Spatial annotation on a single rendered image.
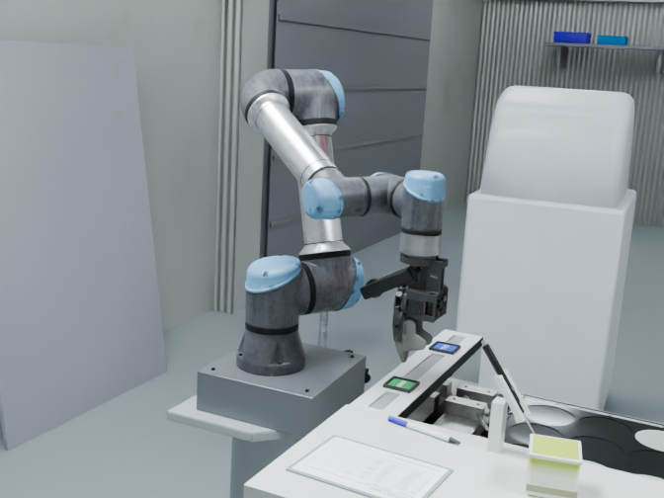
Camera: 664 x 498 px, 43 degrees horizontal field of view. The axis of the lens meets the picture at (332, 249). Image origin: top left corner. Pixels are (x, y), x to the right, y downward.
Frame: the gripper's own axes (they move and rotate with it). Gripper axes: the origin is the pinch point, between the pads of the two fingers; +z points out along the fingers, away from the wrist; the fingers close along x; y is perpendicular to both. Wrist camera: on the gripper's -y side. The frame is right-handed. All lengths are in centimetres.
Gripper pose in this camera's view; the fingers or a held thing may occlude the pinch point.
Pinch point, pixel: (400, 354)
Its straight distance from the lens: 165.4
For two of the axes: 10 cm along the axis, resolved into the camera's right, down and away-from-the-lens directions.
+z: -0.6, 9.7, 2.2
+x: 4.4, -1.7, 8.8
